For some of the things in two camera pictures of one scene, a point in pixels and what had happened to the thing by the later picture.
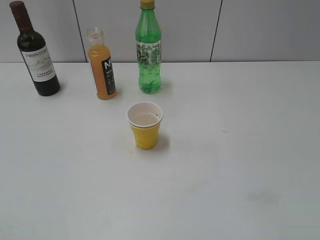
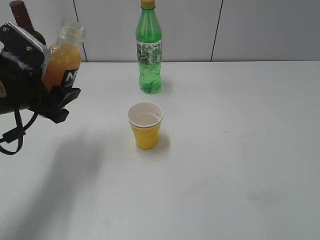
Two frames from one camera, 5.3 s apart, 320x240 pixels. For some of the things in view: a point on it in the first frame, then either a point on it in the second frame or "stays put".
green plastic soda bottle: x=148 y=39 stays put
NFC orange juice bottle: x=99 y=55 to x=65 y=56
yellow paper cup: x=145 y=118 stays put
